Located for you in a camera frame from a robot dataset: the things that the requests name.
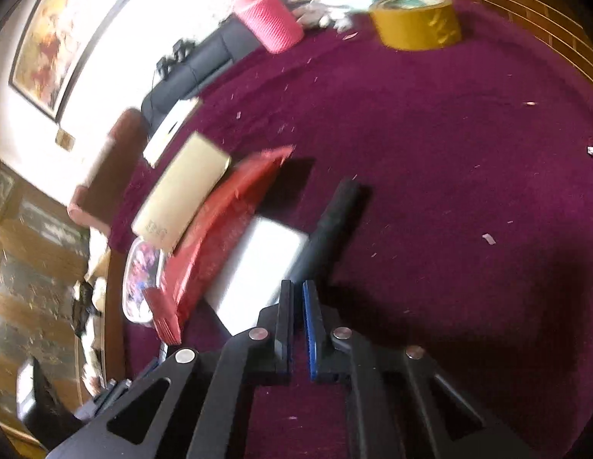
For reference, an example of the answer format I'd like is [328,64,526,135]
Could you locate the brown armchair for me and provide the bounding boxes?
[68,107,150,237]

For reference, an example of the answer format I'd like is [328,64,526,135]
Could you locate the wooden glass cabinet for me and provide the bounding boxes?
[0,155,110,441]

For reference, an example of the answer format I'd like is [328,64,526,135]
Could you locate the colourful round plastic packet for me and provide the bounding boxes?
[122,239,166,323]

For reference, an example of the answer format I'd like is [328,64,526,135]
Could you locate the beige cardboard box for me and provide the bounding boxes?
[132,132,232,254]

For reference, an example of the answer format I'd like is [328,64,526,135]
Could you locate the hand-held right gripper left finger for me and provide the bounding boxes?
[45,280,296,459]

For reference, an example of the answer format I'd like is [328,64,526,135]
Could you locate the yellow tape roll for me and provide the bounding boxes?
[369,0,462,52]

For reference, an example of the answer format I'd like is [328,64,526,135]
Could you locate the pale cloth pile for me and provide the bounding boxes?
[74,249,110,383]

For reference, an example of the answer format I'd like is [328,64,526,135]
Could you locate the white flat box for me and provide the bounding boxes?
[203,215,310,338]

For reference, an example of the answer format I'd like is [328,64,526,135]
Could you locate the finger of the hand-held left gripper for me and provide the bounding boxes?
[93,377,135,400]
[75,392,120,422]

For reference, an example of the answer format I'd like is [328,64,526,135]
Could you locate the maroon tablecloth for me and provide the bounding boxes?
[107,0,593,459]

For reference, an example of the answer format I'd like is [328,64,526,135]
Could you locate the shallow cardboard box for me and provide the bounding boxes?
[81,244,130,393]

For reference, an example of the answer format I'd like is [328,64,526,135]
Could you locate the framed painting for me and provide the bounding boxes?
[8,0,166,122]

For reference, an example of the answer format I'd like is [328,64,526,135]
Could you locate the black sofa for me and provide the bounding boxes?
[141,0,402,125]

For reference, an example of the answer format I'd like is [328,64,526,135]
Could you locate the crumpled plastic bags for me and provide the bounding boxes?
[291,0,380,34]

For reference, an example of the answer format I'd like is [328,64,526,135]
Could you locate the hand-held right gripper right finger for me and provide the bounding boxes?
[302,280,531,459]

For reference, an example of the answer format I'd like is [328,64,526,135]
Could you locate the thick black marker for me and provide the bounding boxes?
[289,178,361,288]

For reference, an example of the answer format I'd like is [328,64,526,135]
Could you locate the red pouch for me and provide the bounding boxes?
[146,146,297,345]

